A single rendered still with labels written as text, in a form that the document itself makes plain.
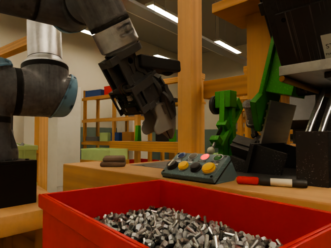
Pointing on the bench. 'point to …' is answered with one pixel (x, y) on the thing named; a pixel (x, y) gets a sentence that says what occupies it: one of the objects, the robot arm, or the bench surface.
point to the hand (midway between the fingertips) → (170, 131)
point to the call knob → (172, 164)
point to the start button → (208, 168)
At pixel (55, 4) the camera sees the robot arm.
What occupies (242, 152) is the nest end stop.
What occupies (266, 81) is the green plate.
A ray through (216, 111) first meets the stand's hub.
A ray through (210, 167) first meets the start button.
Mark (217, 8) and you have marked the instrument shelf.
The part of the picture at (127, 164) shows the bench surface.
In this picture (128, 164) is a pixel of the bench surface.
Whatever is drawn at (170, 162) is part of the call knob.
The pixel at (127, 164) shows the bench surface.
